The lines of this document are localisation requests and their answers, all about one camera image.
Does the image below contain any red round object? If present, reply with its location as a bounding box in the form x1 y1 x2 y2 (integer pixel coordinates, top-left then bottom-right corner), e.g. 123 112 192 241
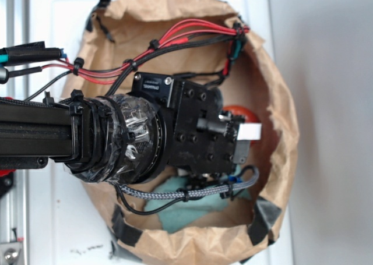
223 105 262 142

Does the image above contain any grey braided cable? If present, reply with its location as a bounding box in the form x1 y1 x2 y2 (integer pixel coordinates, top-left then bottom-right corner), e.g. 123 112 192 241
115 165 261 203

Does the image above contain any teal cloth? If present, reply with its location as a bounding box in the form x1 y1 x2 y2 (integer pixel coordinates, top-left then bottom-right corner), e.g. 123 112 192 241
158 190 251 233

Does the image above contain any brown paper bag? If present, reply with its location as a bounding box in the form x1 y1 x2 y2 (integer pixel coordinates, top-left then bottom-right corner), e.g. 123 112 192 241
78 0 299 264

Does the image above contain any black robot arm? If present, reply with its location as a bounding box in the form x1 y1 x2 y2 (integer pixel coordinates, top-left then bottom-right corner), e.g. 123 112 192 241
1 72 262 185

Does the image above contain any red and black wire bundle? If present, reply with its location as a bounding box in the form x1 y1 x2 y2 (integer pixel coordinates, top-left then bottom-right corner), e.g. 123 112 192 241
0 18 251 101

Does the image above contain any aluminium frame rail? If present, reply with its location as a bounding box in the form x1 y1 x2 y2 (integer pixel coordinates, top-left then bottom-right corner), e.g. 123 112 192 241
1 0 30 264

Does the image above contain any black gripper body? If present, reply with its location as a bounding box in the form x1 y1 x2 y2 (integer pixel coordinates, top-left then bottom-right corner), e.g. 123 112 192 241
131 72 262 174

